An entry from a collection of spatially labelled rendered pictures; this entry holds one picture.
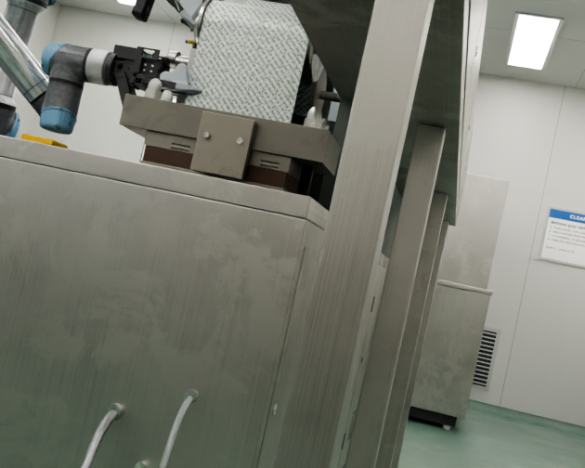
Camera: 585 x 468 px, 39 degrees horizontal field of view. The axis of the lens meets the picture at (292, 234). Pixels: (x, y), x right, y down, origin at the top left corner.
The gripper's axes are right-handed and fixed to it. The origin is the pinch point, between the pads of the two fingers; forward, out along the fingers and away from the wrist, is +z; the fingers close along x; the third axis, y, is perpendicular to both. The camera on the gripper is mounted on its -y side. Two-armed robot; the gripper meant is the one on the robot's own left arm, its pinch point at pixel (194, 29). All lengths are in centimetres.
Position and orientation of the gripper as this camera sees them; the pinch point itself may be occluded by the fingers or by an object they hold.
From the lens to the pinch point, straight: 194.2
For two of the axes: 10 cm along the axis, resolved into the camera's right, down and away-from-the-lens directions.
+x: 1.8, 0.9, 9.8
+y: 7.8, -6.2, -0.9
